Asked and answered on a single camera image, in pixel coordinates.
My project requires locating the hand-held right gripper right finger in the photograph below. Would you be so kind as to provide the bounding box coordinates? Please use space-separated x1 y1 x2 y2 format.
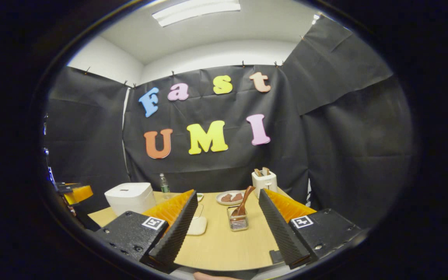
258 187 364 270

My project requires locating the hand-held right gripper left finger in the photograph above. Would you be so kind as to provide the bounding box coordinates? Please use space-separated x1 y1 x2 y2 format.
90 189 198 271

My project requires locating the wire chopstick holder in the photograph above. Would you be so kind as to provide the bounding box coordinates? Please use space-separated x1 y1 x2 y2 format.
227 206 249 232

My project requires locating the brown wooden spoon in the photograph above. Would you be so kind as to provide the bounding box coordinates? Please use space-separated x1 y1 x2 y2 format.
231 185 256 217

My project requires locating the white rice cooker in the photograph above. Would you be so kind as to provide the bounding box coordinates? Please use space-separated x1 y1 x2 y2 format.
105 183 157 216

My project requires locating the white flat rice container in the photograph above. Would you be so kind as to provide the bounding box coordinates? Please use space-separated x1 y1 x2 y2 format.
186 216 208 236

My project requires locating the clear plastic water bottle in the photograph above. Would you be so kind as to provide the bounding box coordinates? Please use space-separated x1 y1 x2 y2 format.
159 173 171 199

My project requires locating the white toaster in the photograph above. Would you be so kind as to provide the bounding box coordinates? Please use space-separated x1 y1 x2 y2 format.
252 170 278 199

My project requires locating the white round plate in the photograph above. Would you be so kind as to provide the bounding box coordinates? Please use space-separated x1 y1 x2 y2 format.
216 190 246 206

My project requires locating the black backdrop cloth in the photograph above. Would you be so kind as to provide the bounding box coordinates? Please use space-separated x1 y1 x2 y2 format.
43 16 415 228

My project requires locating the long ceiling light panel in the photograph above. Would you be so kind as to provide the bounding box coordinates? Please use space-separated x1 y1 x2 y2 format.
152 0 241 27

